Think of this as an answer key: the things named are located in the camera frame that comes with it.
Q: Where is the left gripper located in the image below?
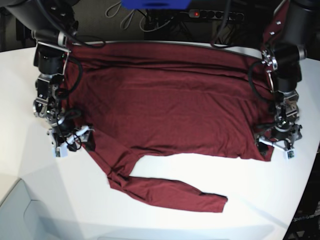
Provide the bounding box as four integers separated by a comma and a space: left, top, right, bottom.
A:
254, 123, 303, 155

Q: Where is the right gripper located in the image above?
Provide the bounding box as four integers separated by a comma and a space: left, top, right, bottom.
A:
47, 121, 96, 152

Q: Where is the dark red t-shirt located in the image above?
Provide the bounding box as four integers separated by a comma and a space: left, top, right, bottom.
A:
68, 42, 274, 213

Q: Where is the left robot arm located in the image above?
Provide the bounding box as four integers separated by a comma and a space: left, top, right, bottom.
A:
247, 0, 320, 159

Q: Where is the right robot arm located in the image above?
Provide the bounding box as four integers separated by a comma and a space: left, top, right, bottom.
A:
0, 0, 106, 157

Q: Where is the blue box at top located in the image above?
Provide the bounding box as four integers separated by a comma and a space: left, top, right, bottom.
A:
121, 0, 191, 10

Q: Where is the black power strip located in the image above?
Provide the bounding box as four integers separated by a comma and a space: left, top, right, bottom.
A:
187, 9, 245, 22

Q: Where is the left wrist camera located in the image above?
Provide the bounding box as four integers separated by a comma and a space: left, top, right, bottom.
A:
284, 148, 296, 160

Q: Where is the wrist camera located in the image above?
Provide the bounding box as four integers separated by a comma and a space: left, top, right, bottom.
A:
52, 146, 68, 158
284, 148, 296, 160

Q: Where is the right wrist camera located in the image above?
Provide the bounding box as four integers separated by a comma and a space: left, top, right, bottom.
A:
52, 146, 68, 158

